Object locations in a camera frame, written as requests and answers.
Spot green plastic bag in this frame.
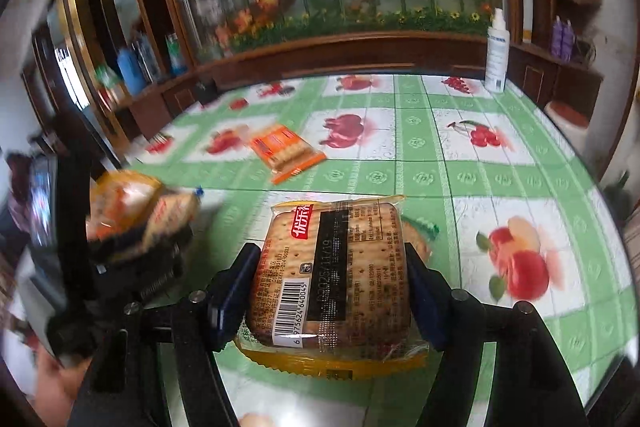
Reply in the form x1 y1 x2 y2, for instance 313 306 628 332
94 65 124 104

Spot orange snack packet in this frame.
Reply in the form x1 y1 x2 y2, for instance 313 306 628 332
84 171 202 254

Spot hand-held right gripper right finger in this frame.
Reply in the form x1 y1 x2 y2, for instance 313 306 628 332
404 243 588 427

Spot green fruit print tablecloth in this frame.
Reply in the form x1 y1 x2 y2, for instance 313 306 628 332
120 74 632 427

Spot person's left hand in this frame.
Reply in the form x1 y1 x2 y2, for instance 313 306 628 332
32 347 93 427

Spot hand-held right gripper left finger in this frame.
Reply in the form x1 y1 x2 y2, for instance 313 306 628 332
67 243 262 427

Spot blue thermos flask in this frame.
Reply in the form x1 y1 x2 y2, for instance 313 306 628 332
117 47 146 96

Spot clear cracker packet yellow edge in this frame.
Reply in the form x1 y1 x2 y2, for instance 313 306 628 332
234 194 432 379

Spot small black box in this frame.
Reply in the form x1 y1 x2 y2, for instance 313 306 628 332
194 79 217 106

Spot white spray bottle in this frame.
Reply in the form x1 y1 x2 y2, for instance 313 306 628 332
483 7 511 94

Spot brown wooden cabinet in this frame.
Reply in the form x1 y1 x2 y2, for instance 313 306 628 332
20 0 607 144

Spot orange cracker packet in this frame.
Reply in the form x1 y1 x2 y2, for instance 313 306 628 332
248 123 327 186

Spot green and white bag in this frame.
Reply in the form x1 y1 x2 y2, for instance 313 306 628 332
166 32 189 76

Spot red round stool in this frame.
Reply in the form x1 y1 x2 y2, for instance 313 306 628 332
544 100 592 131

